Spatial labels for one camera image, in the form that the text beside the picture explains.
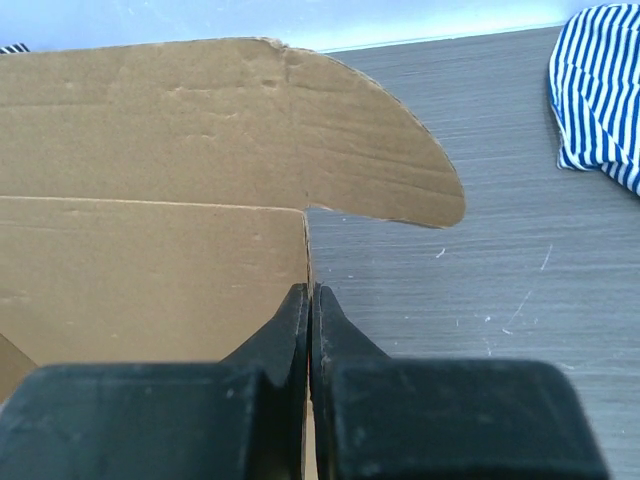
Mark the black white striped cloth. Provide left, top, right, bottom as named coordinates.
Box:
left=0, top=43, right=29, bottom=54

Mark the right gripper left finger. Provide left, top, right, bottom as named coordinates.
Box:
left=1, top=284, right=310, bottom=479

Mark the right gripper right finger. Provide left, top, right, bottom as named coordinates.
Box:
left=309, top=285, right=610, bottom=479

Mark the brown cardboard box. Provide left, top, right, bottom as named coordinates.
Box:
left=1, top=38, right=465, bottom=414

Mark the blue white striped cloth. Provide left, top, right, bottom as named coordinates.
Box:
left=548, top=3, right=639, bottom=194

